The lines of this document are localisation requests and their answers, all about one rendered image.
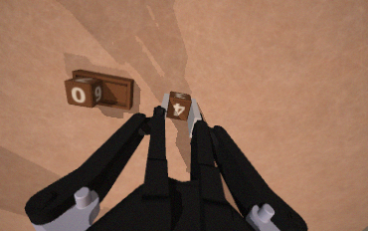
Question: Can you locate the brown number cube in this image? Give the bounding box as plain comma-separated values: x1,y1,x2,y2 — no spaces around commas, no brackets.
65,76,103,108
166,92,192,120

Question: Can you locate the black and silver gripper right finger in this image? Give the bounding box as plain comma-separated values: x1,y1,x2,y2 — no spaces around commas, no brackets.
187,98,308,231

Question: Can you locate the brown wooden tray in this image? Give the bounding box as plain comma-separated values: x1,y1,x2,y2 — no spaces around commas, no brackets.
72,69,134,111

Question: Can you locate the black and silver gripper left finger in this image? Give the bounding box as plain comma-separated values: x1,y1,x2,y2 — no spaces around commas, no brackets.
25,94,171,231

